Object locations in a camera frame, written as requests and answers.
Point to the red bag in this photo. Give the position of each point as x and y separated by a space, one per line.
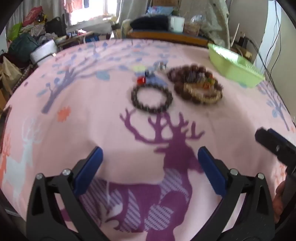
32 15

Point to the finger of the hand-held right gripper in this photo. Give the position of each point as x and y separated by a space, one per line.
269 140

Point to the grey-green hanging cloth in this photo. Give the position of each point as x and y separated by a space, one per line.
217 23

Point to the pink deer printed blanket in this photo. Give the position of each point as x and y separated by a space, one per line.
97 129

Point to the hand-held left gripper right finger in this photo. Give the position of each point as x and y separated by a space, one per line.
211 172

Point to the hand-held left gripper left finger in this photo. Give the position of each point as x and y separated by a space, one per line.
89 170

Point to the wooden side table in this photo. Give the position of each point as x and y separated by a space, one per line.
166 37

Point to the brown paper bag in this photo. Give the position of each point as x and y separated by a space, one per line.
9 74

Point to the dark green bag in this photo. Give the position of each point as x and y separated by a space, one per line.
22 46

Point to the white bucket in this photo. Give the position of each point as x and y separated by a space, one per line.
44 52

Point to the dark folded cloth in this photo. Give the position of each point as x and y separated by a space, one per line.
150 23

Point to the green plastic tray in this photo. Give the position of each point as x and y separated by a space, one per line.
233 63

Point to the person's right hand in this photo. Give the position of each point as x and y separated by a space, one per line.
279 201

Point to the blue cloth bundle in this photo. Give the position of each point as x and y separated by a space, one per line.
159 11

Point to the white mug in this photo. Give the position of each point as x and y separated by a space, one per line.
177 24

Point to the black backpack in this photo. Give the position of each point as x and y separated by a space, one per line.
55 26

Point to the clear glass jar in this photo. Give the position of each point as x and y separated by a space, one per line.
194 25

